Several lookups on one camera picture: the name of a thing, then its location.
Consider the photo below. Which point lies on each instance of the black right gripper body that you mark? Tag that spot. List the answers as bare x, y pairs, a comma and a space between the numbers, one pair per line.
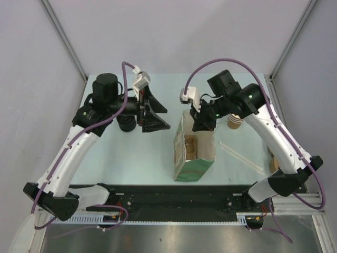
208, 114

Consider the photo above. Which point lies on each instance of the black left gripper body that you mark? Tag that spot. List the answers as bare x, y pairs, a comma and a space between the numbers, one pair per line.
140, 110

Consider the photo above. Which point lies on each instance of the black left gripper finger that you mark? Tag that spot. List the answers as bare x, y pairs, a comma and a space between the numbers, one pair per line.
152, 122
156, 106

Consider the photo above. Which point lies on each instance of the single brown cardboard cup carrier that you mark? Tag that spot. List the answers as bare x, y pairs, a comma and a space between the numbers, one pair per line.
191, 147

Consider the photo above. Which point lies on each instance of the green patterned paper gift bag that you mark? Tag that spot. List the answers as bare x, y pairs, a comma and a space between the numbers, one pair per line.
192, 170

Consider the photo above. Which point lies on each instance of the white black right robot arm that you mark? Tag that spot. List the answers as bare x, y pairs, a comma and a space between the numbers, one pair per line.
252, 105

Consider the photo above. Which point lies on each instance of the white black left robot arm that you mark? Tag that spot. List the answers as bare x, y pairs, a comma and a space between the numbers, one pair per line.
52, 191

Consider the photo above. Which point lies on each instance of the stack of black cup lids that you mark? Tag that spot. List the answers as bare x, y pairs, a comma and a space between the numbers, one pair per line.
126, 123

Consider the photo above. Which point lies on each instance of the stack of brown paper cups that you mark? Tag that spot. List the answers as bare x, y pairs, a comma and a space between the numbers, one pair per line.
234, 121

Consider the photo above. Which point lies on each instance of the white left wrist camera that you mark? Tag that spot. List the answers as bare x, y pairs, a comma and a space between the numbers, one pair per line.
141, 80

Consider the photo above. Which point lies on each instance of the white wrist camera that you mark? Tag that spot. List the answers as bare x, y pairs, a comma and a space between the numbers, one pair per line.
141, 80
191, 96

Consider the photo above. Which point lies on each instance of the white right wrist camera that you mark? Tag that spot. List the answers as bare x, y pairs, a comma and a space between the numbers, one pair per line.
191, 96

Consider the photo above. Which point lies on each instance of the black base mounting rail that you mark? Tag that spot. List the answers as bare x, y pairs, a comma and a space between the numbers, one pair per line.
174, 199

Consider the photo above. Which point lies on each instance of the white slotted cable duct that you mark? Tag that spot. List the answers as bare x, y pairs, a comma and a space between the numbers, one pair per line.
204, 217

